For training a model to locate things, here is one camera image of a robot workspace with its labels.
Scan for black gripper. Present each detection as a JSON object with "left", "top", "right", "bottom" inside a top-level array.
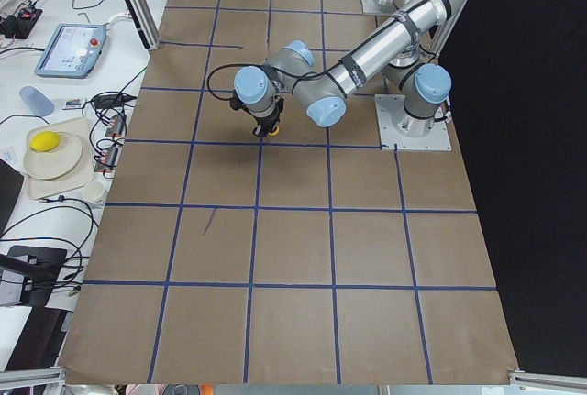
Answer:
[{"left": 242, "top": 96, "right": 284, "bottom": 137}]

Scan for black monitor stand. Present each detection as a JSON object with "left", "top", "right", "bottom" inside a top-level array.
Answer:
[{"left": 1, "top": 245, "right": 67, "bottom": 307}]

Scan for white paper cup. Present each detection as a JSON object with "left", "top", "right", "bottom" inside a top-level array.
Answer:
[{"left": 82, "top": 181, "right": 108, "bottom": 206}]

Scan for blue teach pendant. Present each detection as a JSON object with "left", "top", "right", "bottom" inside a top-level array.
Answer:
[{"left": 35, "top": 24, "right": 106, "bottom": 79}]

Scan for beige plate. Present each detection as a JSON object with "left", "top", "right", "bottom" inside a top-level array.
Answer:
[{"left": 23, "top": 133, "right": 83, "bottom": 180}]

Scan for yellow lemon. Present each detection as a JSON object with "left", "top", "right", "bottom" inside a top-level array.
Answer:
[{"left": 29, "top": 131, "right": 61, "bottom": 152}]

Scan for light blue plastic cup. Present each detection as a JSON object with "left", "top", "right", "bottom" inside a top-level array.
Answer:
[{"left": 19, "top": 86, "right": 55, "bottom": 117}]

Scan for beige tray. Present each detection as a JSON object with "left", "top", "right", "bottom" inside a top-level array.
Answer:
[{"left": 23, "top": 117, "right": 94, "bottom": 200}]

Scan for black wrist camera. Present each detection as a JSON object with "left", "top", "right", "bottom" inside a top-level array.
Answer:
[{"left": 229, "top": 92, "right": 242, "bottom": 111}]

